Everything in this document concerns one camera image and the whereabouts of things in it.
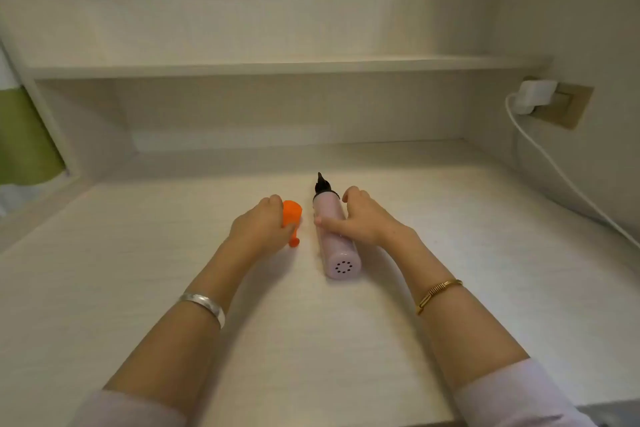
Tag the person's left hand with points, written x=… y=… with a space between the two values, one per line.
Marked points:
x=260 y=229

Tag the person's right hand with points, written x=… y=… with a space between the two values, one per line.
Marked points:
x=372 y=224

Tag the orange balloon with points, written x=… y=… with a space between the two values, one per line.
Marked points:
x=291 y=211

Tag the pink black balloon pump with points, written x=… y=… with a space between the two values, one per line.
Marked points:
x=336 y=249

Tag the person's right forearm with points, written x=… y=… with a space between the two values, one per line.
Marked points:
x=460 y=336

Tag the person's left forearm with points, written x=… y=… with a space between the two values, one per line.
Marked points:
x=175 y=346

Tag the cream wooden shelf board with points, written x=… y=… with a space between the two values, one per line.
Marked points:
x=275 y=67

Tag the white power adapter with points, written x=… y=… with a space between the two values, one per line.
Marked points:
x=535 y=94

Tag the pale pink right sleeve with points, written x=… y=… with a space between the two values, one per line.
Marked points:
x=515 y=396

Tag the pale pink sleeve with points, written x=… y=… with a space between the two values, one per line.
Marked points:
x=125 y=411
x=515 y=396

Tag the pale pink left sleeve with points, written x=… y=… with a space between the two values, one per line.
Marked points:
x=125 y=411

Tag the green and white curtain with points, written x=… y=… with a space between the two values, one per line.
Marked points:
x=25 y=141

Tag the beige wall socket plate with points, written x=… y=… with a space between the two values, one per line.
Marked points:
x=575 y=106

